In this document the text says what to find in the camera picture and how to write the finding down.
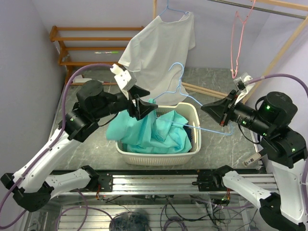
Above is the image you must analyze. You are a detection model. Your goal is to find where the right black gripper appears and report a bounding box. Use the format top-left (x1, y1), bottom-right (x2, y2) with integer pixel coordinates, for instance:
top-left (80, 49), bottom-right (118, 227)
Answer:
top-left (201, 89), bottom-right (272, 135)

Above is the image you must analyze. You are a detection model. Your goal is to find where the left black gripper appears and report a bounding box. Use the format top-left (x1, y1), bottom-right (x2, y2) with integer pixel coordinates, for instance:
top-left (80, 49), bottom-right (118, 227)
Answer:
top-left (91, 84), bottom-right (158, 120)

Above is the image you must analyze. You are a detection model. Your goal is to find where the teal t shirt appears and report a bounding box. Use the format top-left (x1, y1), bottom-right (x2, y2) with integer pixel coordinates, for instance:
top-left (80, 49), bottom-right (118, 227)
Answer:
top-left (105, 110), bottom-right (192, 154)

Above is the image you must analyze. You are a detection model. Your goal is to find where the navy blue t shirt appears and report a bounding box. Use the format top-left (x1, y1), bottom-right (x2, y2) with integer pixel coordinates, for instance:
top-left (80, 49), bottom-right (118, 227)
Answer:
top-left (183, 124), bottom-right (193, 152)

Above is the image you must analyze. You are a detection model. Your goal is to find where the blue hanger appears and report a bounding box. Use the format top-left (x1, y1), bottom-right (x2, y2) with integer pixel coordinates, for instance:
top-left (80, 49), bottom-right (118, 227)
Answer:
top-left (153, 63), bottom-right (235, 137)
top-left (159, 0), bottom-right (189, 16)

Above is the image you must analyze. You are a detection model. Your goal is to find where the pink wire hanger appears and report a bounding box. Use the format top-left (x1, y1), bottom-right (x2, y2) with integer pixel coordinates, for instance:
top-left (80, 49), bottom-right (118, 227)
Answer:
top-left (230, 0), bottom-right (256, 79)

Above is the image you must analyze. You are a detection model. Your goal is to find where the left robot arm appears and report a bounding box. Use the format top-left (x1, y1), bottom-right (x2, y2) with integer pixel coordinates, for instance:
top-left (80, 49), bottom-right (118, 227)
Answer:
top-left (0, 80), bottom-right (158, 212)

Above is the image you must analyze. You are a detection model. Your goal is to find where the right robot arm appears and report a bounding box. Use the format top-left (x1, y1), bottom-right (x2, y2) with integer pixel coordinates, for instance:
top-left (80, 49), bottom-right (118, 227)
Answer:
top-left (201, 90), bottom-right (308, 231)

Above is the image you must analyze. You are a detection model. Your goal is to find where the white t shirt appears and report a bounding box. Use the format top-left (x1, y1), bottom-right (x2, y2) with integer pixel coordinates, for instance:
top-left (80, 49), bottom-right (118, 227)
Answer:
top-left (118, 12), bottom-right (195, 105)

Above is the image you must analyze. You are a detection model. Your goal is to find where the blue hanger under white shirt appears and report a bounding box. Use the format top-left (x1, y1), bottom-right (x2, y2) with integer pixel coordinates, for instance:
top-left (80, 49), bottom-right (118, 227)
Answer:
top-left (159, 0), bottom-right (189, 16)

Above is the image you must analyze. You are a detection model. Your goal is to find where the cream plastic laundry basket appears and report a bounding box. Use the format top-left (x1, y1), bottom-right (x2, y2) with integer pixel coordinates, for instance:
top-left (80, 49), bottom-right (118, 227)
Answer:
top-left (115, 102), bottom-right (202, 166)

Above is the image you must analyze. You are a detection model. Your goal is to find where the green white marker pen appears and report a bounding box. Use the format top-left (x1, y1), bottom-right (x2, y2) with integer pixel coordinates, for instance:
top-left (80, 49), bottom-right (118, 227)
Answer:
top-left (95, 51), bottom-right (119, 54)

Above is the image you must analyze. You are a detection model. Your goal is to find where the white box on rack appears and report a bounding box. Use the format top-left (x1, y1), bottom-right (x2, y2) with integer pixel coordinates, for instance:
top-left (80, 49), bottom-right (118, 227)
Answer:
top-left (72, 75), bottom-right (84, 84)

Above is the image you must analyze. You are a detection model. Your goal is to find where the metal hanging rod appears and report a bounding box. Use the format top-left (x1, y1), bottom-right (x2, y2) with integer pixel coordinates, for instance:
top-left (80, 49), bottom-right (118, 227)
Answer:
top-left (208, 0), bottom-right (306, 20)

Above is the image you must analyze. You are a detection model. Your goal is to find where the wooden shoe rack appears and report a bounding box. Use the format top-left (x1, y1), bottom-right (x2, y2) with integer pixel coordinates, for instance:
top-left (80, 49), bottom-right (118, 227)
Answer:
top-left (49, 26), bottom-right (144, 82)

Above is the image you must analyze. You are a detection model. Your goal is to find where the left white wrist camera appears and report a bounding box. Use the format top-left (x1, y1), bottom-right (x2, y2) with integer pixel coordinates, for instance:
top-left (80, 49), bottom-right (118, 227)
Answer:
top-left (110, 64), bottom-right (137, 99)

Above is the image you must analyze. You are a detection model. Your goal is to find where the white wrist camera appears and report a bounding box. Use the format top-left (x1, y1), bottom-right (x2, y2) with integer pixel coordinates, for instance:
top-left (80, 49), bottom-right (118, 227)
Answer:
top-left (233, 72), bottom-right (255, 105)
top-left (110, 64), bottom-right (137, 99)

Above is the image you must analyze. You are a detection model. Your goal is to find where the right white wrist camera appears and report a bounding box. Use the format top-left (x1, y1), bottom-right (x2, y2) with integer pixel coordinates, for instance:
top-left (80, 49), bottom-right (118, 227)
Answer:
top-left (233, 72), bottom-right (255, 105)

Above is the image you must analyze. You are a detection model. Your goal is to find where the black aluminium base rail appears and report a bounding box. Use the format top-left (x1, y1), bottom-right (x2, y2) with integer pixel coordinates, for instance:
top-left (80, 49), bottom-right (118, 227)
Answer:
top-left (48, 169), bottom-right (241, 193)

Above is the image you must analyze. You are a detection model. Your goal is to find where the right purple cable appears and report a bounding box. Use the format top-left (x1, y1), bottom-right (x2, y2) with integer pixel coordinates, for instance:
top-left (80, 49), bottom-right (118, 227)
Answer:
top-left (247, 73), bottom-right (308, 183)

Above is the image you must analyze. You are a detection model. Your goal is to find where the purple cable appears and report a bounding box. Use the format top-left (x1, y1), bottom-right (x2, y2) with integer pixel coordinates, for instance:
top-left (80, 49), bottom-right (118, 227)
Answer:
top-left (247, 73), bottom-right (308, 183)
top-left (0, 64), bottom-right (114, 229)

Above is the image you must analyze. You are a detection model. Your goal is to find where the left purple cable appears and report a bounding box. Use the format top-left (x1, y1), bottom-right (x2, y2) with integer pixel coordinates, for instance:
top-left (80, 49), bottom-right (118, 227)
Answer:
top-left (0, 64), bottom-right (114, 229)

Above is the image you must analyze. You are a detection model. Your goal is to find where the wooden clothes rack frame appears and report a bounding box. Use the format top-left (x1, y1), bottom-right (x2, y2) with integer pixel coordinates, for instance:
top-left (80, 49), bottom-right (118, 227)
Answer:
top-left (152, 0), bottom-right (308, 102)

